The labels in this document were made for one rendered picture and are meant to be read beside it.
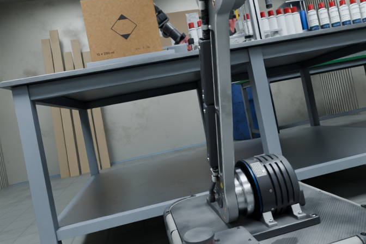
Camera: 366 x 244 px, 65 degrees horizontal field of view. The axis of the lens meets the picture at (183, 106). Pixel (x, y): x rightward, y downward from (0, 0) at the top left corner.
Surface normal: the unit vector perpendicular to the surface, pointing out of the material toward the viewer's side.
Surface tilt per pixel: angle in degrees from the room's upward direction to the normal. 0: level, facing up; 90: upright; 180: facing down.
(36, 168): 90
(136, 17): 90
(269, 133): 90
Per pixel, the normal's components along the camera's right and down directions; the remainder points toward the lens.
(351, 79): -0.97, 0.18
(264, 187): 0.10, -0.33
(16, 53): 0.17, -0.04
